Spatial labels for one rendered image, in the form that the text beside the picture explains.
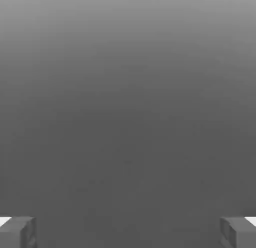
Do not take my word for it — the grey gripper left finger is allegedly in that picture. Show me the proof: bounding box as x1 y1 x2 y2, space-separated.
0 215 38 248

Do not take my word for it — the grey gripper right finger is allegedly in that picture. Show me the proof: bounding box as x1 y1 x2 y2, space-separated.
219 216 256 248

